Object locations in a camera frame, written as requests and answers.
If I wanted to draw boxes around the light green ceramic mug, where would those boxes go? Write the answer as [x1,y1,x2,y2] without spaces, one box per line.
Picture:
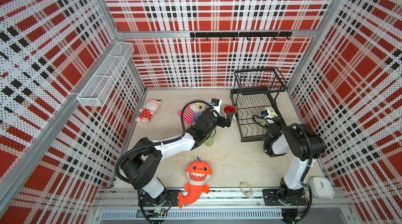
[264,107,278,118]

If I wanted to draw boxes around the black wire dish rack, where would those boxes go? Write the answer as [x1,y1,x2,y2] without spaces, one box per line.
[230,67,287,142]

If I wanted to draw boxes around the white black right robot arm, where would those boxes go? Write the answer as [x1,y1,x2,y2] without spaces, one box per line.
[254,108,326,191]

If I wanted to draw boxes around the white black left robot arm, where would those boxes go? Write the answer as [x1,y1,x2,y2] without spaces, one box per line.
[115,110,234,200]

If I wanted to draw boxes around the white mug red inside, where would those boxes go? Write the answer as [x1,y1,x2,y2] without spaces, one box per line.
[224,104,236,114]

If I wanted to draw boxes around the tall green plastic cup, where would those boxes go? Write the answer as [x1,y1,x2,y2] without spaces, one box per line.
[204,129,216,147]

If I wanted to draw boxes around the purple plastic cup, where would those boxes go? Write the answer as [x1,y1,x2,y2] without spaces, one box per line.
[193,112,202,123]

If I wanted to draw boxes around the pink plush yellow glasses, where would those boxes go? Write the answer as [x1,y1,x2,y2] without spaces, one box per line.
[183,102,206,125]

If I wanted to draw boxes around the orange shark plush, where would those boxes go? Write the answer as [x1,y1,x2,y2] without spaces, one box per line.
[178,157,213,209]

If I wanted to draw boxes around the pink pig plush red dress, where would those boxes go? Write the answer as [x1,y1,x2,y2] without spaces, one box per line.
[135,99,162,124]

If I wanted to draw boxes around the rubber band loop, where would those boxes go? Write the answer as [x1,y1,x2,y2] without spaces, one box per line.
[239,182,253,197]

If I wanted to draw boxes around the white kitchen timer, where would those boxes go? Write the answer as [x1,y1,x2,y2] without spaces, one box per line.
[309,177,335,198]

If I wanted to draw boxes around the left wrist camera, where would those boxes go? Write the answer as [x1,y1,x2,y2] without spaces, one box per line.
[211,98,222,114]

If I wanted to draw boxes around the black wall hook rail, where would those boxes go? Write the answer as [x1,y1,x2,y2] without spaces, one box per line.
[189,31,293,39]

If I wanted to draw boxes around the white wire wall basket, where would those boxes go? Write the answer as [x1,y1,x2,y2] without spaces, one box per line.
[77,42,134,107]

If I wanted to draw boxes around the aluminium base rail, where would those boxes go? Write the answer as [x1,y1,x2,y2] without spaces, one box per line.
[94,187,351,221]

